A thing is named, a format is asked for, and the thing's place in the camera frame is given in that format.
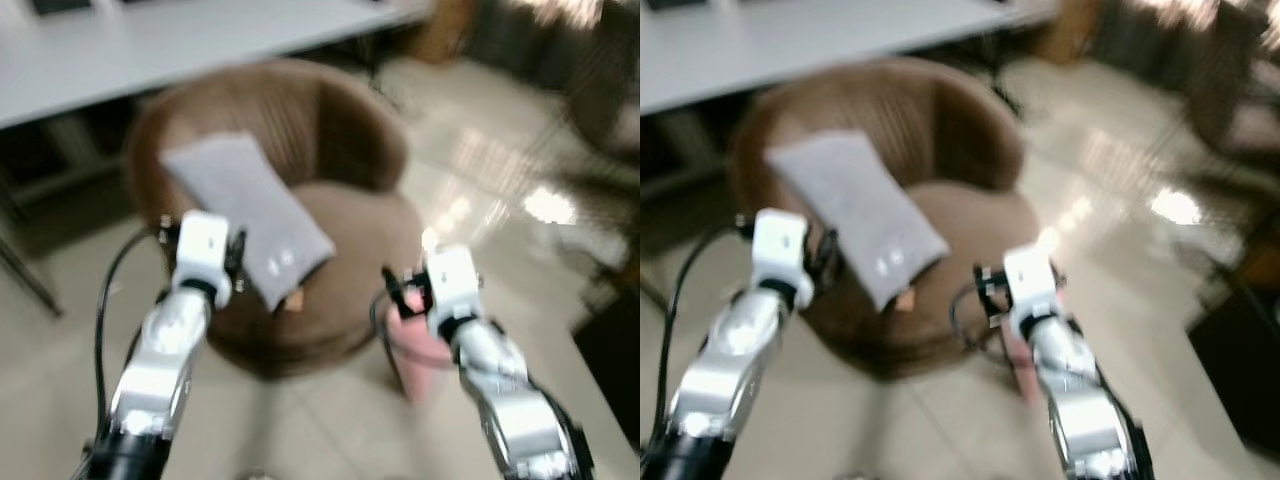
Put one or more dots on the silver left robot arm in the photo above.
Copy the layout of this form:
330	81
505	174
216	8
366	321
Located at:
725	350
162	350

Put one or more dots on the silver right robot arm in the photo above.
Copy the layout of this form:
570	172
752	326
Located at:
510	400
1080	400

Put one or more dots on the grey rectangular pillow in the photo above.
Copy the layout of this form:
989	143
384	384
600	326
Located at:
860	205
248	200

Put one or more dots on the small orange pillow tag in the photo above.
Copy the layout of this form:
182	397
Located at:
294	301
904	301

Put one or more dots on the brown round wicker armchair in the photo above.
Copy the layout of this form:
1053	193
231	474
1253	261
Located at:
975	245
350	250

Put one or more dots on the white long table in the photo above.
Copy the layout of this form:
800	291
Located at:
180	50
820	45

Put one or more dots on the black low cabinet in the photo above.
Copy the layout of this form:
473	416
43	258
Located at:
612	365
1240	365

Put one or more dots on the dark wicker chair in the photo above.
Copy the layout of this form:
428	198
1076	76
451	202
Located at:
605	80
1225	85

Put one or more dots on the dark laptop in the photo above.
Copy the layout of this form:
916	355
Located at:
678	4
62	5

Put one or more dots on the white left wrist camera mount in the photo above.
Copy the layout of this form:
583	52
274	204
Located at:
203	250
780	248

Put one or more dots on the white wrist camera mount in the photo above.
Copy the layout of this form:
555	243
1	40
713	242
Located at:
1030	285
452	285
780	248
203	250

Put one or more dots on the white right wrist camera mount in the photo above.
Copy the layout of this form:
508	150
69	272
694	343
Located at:
452	285
1030	285

